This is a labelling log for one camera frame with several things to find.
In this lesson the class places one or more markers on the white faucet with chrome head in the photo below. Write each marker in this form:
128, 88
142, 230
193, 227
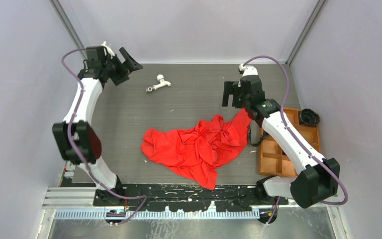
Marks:
161, 82

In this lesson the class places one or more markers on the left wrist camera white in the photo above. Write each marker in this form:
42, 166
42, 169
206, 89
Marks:
108, 49

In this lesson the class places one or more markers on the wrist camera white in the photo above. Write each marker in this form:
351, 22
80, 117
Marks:
108, 49
247, 70

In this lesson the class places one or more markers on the slotted cable duct grey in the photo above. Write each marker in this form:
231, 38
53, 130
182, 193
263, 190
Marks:
118, 214

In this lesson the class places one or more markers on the red cloth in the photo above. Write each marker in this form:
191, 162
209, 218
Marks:
197, 152

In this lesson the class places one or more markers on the orange compartment tray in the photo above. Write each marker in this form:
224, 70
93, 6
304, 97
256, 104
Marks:
273, 160

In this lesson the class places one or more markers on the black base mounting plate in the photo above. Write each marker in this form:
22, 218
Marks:
191, 198

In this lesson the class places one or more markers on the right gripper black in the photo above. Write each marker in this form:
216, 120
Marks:
231, 88

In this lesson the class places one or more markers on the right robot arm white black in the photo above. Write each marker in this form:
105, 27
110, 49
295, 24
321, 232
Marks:
317, 177

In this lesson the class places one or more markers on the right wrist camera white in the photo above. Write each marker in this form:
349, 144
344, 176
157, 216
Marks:
247, 70

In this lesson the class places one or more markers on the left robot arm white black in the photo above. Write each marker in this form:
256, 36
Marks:
76, 139

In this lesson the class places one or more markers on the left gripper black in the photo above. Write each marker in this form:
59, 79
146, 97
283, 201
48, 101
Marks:
130, 63

